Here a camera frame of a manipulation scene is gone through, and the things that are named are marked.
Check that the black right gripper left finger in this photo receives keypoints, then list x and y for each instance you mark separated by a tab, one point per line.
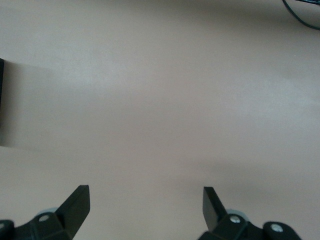
62	220

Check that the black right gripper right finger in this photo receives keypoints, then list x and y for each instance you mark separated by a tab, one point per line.
217	222

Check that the black rectangular plastic tray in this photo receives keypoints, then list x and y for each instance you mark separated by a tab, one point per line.
1	100

